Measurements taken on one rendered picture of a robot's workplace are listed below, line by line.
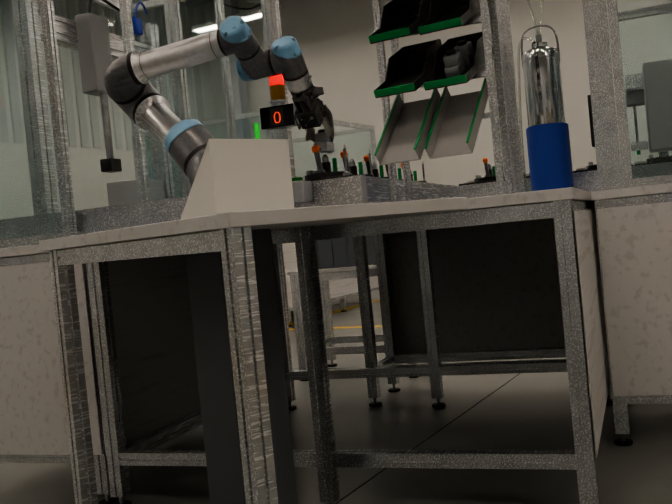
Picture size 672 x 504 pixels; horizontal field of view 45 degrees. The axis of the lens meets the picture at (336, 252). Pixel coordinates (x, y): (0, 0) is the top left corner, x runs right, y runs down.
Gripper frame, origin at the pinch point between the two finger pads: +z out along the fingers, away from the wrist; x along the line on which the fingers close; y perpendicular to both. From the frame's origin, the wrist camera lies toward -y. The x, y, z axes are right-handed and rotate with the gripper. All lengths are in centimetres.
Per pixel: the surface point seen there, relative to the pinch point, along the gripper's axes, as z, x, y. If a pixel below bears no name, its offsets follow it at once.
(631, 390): 100, 82, 24
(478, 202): 3, 51, 37
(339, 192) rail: 2.2, 10.0, 26.1
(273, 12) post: -26, -18, -39
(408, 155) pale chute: 1.6, 28.9, 13.4
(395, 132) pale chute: 1.4, 23.1, 0.9
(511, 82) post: 50, 45, -97
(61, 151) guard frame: -18, -82, 13
